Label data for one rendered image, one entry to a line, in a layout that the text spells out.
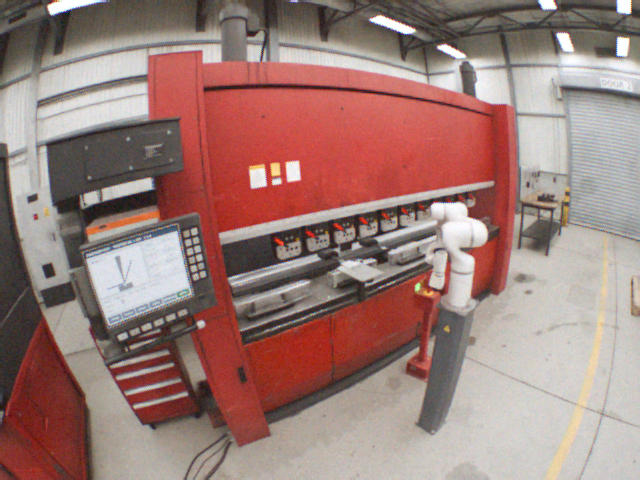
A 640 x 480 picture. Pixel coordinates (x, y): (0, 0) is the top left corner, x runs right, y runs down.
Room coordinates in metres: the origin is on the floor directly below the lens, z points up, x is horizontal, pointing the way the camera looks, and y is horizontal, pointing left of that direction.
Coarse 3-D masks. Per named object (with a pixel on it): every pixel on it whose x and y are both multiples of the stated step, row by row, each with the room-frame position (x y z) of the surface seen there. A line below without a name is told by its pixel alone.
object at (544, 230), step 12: (528, 168) 4.53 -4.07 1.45; (528, 180) 4.54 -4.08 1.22; (528, 192) 4.56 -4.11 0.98; (540, 192) 5.00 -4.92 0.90; (528, 204) 4.07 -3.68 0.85; (540, 204) 3.83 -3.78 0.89; (552, 204) 3.77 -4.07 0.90; (552, 216) 3.65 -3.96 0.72; (528, 228) 4.45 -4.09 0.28; (540, 228) 4.38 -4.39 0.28; (552, 228) 4.31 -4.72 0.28; (540, 240) 3.80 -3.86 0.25
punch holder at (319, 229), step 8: (312, 224) 1.70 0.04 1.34; (320, 224) 1.73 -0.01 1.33; (304, 232) 1.70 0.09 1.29; (312, 232) 1.70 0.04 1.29; (320, 232) 1.73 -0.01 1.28; (304, 240) 1.72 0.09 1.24; (312, 240) 1.69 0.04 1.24; (320, 240) 1.74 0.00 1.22; (328, 240) 1.75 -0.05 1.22; (304, 248) 1.73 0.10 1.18; (312, 248) 1.69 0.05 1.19; (320, 248) 1.72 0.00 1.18
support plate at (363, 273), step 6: (342, 270) 1.77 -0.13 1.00; (354, 270) 1.75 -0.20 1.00; (360, 270) 1.74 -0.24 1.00; (366, 270) 1.73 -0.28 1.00; (372, 270) 1.72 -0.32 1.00; (378, 270) 1.71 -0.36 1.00; (354, 276) 1.66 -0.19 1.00; (360, 276) 1.65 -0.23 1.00; (366, 276) 1.64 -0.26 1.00; (372, 276) 1.63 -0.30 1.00
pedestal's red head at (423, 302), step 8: (424, 288) 1.80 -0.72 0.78; (432, 288) 1.85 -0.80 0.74; (416, 296) 1.74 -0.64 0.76; (424, 296) 1.70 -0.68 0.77; (432, 296) 1.67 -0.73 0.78; (440, 296) 1.78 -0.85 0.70; (416, 304) 1.74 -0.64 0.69; (424, 304) 1.69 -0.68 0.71; (432, 304) 1.64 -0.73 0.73; (432, 312) 1.64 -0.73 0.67
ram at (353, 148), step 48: (240, 96) 1.52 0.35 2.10; (288, 96) 1.66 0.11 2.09; (336, 96) 1.82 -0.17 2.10; (384, 96) 2.03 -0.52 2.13; (240, 144) 1.51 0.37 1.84; (288, 144) 1.65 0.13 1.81; (336, 144) 1.81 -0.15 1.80; (384, 144) 2.01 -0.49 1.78; (432, 144) 2.29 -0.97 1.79; (480, 144) 2.74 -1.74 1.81; (240, 192) 1.50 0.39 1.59; (288, 192) 1.63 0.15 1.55; (336, 192) 1.80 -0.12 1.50; (384, 192) 2.00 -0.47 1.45
